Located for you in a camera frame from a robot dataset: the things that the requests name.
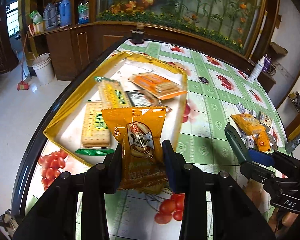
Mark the green yellow cracker pack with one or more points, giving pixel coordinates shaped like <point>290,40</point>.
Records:
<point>111,93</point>

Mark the yellow cheese biscuit pack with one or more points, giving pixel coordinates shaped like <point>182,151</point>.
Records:
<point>248,124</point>

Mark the yellow gold tray box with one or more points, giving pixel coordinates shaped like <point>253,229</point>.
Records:
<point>81,127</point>

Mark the silver foil snack pack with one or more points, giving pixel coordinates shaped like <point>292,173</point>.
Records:
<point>142,98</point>

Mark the red broom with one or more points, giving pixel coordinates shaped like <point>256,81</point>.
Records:
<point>23,84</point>

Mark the small electric motor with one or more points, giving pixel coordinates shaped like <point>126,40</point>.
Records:
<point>9,223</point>

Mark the flower mural glass panel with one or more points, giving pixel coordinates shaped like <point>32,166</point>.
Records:
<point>227,22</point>

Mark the wooden cabinet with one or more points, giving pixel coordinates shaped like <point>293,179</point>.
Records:
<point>73,47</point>

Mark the purple bottles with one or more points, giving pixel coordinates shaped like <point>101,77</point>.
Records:
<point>267,63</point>

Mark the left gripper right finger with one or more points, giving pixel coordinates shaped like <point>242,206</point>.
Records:
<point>174,164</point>

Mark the orange soda cracker pack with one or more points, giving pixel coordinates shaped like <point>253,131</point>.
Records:
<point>158,86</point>

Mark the small orange snack sachet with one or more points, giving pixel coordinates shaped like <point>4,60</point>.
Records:
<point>138,131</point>

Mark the blue thermos jug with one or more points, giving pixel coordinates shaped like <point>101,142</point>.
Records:
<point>65,12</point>

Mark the grey thermos jug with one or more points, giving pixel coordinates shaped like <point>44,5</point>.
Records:
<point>50,16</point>

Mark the white plastic bucket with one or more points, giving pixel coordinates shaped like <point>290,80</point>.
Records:
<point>43,68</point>

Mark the green plastic bag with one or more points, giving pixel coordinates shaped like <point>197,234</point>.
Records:
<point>83,13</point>

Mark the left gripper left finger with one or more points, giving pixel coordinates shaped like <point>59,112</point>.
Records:
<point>113,163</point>

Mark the green snack bag on shelf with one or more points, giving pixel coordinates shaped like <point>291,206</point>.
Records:
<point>36,17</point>

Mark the white spray bottle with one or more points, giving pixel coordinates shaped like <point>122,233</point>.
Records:
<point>257,69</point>

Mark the person right hand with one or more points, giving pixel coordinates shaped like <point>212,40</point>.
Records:
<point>281,221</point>

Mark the blue white nougat candy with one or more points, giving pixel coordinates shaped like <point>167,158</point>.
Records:
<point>265,120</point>

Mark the orange pastry sachet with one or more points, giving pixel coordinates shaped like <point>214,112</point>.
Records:
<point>262,142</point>

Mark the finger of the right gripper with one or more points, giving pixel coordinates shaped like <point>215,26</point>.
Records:
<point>261,157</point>
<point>236,144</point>

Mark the small black jar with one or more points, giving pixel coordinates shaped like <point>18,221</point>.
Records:
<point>138,34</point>

